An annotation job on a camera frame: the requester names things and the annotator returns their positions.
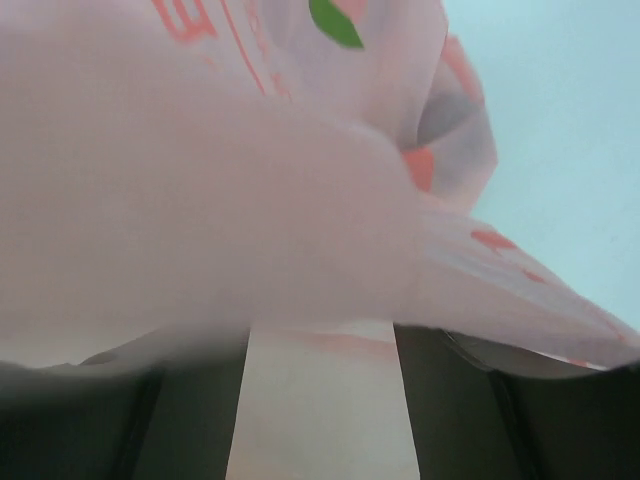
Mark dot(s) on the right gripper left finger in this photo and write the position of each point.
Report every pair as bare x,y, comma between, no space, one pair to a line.
143,410

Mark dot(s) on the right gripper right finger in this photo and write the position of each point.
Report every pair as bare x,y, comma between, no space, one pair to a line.
482,410

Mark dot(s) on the pink plastic bag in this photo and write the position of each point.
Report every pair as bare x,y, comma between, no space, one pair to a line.
303,171

